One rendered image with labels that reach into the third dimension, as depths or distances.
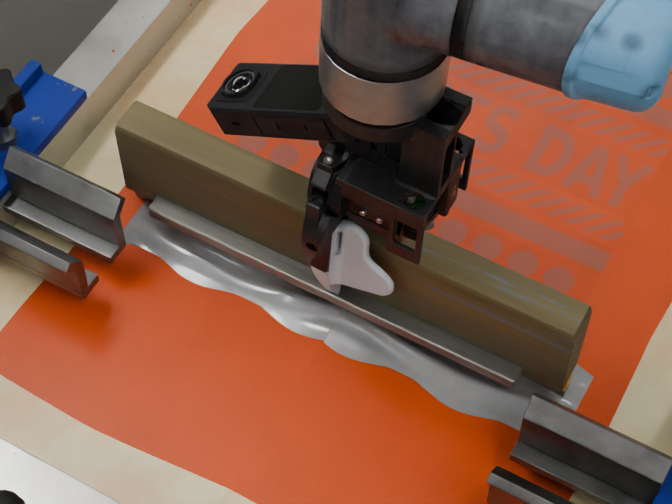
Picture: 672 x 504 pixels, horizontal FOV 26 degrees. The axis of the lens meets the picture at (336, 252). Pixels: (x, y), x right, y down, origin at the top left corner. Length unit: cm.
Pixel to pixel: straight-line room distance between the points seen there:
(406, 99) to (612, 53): 14
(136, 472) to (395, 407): 18
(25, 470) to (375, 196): 29
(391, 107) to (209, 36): 42
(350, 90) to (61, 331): 35
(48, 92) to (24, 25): 144
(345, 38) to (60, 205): 34
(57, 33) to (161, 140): 153
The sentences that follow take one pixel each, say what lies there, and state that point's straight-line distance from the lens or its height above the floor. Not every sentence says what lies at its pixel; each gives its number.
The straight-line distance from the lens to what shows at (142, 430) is 102.
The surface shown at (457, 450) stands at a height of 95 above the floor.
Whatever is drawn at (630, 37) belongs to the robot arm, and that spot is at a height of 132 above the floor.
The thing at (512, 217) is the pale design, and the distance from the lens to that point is 111.
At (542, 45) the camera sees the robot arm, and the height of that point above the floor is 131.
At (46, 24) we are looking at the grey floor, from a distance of 257.
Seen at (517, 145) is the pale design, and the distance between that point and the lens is 115.
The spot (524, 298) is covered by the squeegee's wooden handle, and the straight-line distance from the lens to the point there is 95.
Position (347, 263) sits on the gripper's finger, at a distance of 97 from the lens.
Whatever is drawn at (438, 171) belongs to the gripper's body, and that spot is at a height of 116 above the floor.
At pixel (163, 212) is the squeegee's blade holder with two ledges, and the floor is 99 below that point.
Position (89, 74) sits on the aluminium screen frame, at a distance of 116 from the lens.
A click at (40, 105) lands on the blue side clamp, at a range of 113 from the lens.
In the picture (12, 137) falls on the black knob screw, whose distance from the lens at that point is 110.
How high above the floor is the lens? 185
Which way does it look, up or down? 56 degrees down
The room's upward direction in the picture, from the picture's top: straight up
